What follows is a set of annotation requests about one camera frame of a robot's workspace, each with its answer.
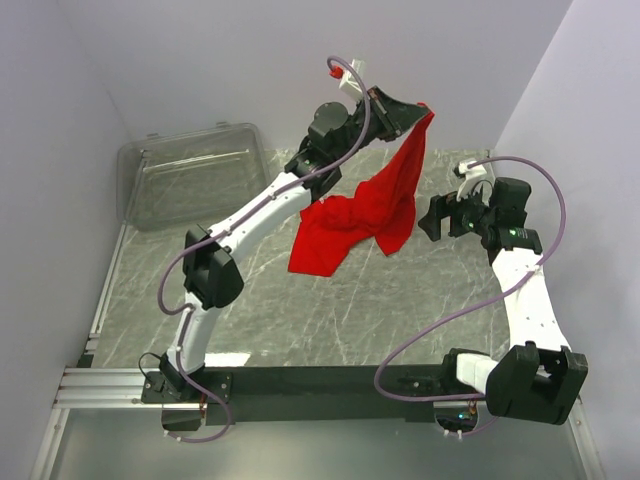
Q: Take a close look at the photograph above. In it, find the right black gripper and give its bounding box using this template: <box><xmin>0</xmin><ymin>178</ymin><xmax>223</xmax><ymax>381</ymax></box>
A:
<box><xmin>418</xmin><ymin>181</ymin><xmax>497</xmax><ymax>241</ymax></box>

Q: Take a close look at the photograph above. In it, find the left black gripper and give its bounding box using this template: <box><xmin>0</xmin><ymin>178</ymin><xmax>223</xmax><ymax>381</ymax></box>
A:
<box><xmin>334</xmin><ymin>87</ymin><xmax>430</xmax><ymax>167</ymax></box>

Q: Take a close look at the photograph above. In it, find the red t shirt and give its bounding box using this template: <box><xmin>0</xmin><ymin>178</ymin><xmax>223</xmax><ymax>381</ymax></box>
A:
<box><xmin>288</xmin><ymin>113</ymin><xmax>435</xmax><ymax>277</ymax></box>

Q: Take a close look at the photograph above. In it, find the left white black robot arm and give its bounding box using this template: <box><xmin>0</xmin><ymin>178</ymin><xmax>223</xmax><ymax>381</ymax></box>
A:
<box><xmin>159</xmin><ymin>87</ymin><xmax>433</xmax><ymax>402</ymax></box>

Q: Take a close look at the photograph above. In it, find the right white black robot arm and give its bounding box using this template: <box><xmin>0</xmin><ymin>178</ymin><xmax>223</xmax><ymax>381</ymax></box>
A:
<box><xmin>418</xmin><ymin>174</ymin><xmax>588</xmax><ymax>425</ymax></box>

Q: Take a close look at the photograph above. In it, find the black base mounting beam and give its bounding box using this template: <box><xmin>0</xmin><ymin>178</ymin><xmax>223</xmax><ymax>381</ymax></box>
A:
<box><xmin>141</xmin><ymin>365</ymin><xmax>482</xmax><ymax>431</ymax></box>

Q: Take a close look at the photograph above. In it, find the clear plastic storage bin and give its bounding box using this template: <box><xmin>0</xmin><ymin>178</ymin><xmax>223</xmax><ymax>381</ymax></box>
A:
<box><xmin>116</xmin><ymin>122</ymin><xmax>270</xmax><ymax>231</ymax></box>

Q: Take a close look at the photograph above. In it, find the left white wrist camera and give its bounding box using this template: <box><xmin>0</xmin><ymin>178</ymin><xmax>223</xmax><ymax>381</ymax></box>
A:
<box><xmin>329</xmin><ymin>59</ymin><xmax>366</xmax><ymax>102</ymax></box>

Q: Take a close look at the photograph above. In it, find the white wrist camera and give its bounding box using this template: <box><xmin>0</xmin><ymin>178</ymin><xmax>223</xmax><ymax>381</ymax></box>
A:
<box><xmin>329</xmin><ymin>59</ymin><xmax>366</xmax><ymax>102</ymax></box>
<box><xmin>453</xmin><ymin>158</ymin><xmax>487</xmax><ymax>201</ymax></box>

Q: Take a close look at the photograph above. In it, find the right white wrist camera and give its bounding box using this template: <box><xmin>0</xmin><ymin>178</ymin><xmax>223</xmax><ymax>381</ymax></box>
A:
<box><xmin>453</xmin><ymin>158</ymin><xmax>487</xmax><ymax>201</ymax></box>

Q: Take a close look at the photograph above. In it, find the right aluminium side rail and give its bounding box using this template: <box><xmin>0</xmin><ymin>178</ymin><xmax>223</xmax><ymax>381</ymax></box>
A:
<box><xmin>568</xmin><ymin>397</ymin><xmax>606</xmax><ymax>480</ymax></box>

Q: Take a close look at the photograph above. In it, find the aluminium extrusion frame rail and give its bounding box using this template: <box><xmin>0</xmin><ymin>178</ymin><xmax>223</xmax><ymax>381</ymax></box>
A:
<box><xmin>54</xmin><ymin>368</ymin><xmax>484</xmax><ymax>409</ymax></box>

